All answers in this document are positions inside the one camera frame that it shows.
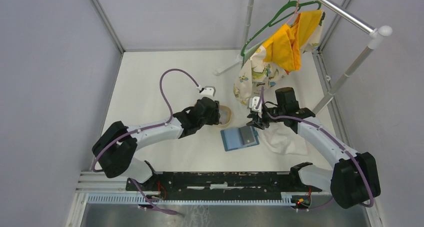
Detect white cloth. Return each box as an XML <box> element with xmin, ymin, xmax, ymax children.
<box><xmin>258</xmin><ymin>122</ymin><xmax>309</xmax><ymax>156</ymax></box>

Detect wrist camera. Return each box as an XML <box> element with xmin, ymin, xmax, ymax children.
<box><xmin>199</xmin><ymin>86</ymin><xmax>216</xmax><ymax>99</ymax></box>
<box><xmin>248</xmin><ymin>96</ymin><xmax>263</xmax><ymax>113</ymax></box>

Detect blue card holder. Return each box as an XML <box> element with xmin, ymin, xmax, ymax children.
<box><xmin>220</xmin><ymin>127</ymin><xmax>260</xmax><ymax>152</ymax></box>

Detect pink clothes hanger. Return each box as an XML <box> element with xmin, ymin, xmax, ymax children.
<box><xmin>284</xmin><ymin>0</ymin><xmax>305</xmax><ymax>24</ymax></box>

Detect beige oval tray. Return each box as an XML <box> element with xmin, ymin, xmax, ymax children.
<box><xmin>218</xmin><ymin>105</ymin><xmax>232</xmax><ymax>128</ymax></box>

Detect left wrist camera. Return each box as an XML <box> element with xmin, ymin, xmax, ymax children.
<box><xmin>199</xmin><ymin>86</ymin><xmax>216</xmax><ymax>99</ymax></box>

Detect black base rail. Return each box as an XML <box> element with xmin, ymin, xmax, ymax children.
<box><xmin>140</xmin><ymin>171</ymin><xmax>321</xmax><ymax>201</ymax></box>

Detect dinosaur print yellow garment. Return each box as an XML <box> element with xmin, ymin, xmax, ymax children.
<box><xmin>233</xmin><ymin>10</ymin><xmax>326</xmax><ymax>105</ymax></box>

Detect green clothes hanger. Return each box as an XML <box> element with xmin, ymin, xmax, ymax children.
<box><xmin>240</xmin><ymin>0</ymin><xmax>322</xmax><ymax>58</ymax></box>

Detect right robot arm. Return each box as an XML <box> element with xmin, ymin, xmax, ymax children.
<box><xmin>247</xmin><ymin>87</ymin><xmax>381</xmax><ymax>209</ymax></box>

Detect metal clothes rack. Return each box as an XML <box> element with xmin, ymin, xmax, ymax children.
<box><xmin>213</xmin><ymin>0</ymin><xmax>393</xmax><ymax>114</ymax></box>

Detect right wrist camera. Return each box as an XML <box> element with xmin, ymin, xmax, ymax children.
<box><xmin>248</xmin><ymin>96</ymin><xmax>263</xmax><ymax>113</ymax></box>

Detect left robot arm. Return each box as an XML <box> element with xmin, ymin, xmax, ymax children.
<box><xmin>92</xmin><ymin>97</ymin><xmax>221</xmax><ymax>191</ymax></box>

